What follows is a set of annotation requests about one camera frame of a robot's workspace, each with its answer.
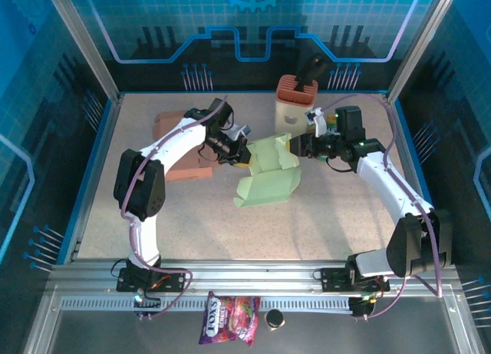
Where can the green paper box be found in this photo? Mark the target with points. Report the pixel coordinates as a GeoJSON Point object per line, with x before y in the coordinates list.
{"type": "Point", "coordinates": [268, 189]}

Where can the brown cardboard box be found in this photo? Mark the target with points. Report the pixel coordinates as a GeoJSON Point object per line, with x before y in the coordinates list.
{"type": "Point", "coordinates": [192, 173]}

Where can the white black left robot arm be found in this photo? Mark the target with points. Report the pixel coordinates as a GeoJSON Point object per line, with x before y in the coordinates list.
{"type": "Point", "coordinates": [180, 139]}

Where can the cream knife block pink top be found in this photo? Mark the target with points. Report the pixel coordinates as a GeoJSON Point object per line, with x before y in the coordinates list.
{"type": "Point", "coordinates": [287, 112]}

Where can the purple Fox's berries candy bag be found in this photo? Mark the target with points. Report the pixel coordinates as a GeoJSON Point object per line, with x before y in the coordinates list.
{"type": "Point", "coordinates": [230, 319]}

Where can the black round cap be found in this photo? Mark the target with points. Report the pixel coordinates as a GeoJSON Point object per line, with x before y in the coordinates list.
{"type": "Point", "coordinates": [274, 319]}

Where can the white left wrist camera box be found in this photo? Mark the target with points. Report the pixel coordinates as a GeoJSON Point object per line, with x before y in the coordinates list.
{"type": "Point", "coordinates": [239, 132]}

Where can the aluminium frame post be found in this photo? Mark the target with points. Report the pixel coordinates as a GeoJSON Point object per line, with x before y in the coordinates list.
{"type": "Point", "coordinates": [419, 43]}
{"type": "Point", "coordinates": [85, 43]}

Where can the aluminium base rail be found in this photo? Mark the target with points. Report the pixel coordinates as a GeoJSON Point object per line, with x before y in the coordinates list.
{"type": "Point", "coordinates": [249, 275]}

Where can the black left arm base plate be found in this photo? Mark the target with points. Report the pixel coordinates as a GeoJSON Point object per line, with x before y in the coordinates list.
{"type": "Point", "coordinates": [176, 279]}

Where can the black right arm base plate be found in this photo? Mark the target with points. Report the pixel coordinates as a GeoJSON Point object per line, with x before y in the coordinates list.
{"type": "Point", "coordinates": [333, 279]}

